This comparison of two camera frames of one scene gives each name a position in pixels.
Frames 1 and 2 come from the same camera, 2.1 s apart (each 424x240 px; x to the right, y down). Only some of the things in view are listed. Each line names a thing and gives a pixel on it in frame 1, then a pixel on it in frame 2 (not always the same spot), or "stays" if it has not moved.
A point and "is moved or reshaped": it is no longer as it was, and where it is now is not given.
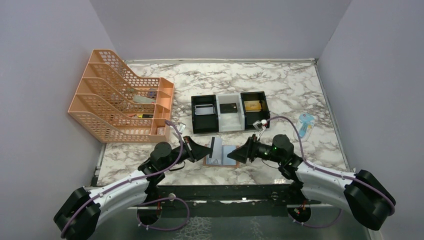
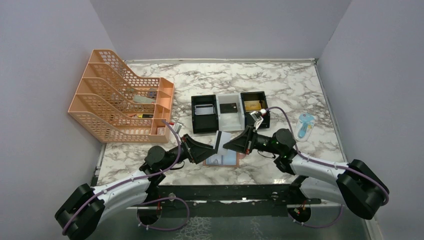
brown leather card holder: [219, 157] stays
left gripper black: [190, 148] stays
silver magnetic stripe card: [216, 149] is moved or reshaped
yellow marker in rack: [145, 116] stays
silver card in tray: [203, 109] stays
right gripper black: [250, 149] → [249, 140]
